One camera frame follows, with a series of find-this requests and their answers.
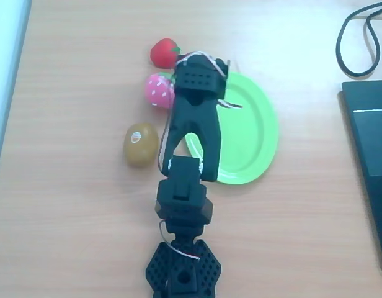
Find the pink plush strawberry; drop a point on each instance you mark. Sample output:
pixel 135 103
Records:
pixel 158 91

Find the black laptop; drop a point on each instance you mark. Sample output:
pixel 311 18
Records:
pixel 372 149

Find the brown kiwi toy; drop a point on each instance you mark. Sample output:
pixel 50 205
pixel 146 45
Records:
pixel 140 146

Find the red plush tomato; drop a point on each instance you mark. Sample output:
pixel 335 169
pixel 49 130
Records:
pixel 163 52

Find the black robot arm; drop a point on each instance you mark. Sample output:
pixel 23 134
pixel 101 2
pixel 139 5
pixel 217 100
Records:
pixel 184 192

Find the green oval plate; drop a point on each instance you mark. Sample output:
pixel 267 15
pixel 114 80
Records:
pixel 250 130

